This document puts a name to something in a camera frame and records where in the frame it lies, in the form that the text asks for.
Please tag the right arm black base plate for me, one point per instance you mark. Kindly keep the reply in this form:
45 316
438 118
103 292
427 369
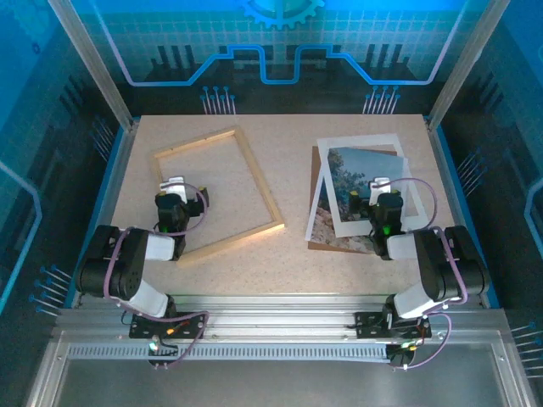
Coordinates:
367 326

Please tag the black round connector puck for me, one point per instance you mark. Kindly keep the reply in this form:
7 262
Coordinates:
399 358

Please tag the landscape photo print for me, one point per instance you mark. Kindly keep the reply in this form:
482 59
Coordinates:
321 224

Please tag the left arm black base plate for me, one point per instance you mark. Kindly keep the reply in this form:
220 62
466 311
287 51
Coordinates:
140 328

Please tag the aluminium corner post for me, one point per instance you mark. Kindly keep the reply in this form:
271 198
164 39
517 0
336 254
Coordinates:
462 63
97 63

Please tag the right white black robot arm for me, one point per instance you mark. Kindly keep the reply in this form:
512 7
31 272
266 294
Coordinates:
441 263

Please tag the steel bottom plate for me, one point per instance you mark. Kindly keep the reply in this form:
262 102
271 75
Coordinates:
275 386

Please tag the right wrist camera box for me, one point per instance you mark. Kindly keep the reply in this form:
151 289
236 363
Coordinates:
378 186

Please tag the light wooden picture frame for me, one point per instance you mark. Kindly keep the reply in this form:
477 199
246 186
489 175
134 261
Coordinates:
260 178

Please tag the brown backing board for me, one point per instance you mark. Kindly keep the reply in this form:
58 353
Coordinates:
316 169

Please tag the black connector bracket green light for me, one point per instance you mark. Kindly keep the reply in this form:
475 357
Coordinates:
167 348

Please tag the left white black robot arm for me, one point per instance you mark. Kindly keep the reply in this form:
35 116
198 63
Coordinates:
127 263

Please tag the long aluminium mounting rail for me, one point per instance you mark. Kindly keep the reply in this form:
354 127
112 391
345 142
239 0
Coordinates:
275 318

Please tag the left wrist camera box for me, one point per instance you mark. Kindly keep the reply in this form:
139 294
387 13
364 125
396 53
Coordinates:
174 186

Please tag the white mat board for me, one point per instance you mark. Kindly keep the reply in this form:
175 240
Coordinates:
360 142

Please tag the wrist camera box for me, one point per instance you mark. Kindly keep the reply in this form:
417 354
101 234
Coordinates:
174 186
378 186

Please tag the aluminium table side rail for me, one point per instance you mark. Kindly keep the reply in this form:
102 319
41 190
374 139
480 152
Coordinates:
444 169
109 203

